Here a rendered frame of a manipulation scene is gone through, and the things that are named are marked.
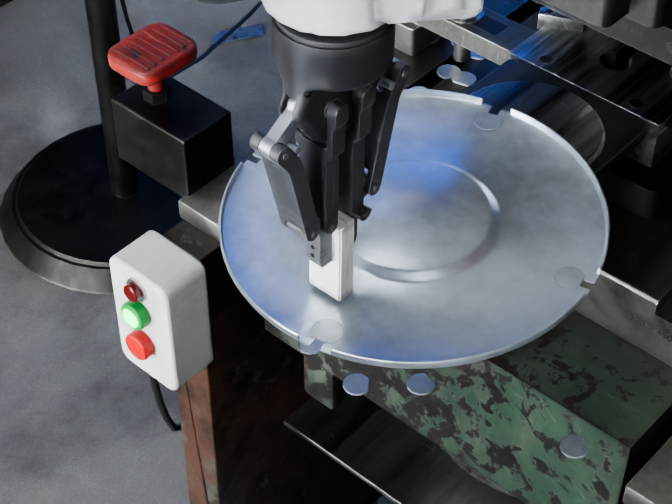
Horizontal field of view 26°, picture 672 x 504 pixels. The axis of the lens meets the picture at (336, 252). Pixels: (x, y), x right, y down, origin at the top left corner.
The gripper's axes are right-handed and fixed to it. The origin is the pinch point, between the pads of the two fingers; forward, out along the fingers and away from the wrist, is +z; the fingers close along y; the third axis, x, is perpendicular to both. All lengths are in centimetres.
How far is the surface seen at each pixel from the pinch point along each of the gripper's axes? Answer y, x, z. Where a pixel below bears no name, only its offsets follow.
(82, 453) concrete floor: -13, -56, 82
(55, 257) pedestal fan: -33, -84, 78
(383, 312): -0.9, 4.2, 3.8
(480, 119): -21.6, -3.5, 2.7
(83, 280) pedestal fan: -34, -79, 80
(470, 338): -3.0, 10.3, 3.7
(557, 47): -34.7, -5.3, 3.4
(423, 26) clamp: -34.3, -19.6, 7.9
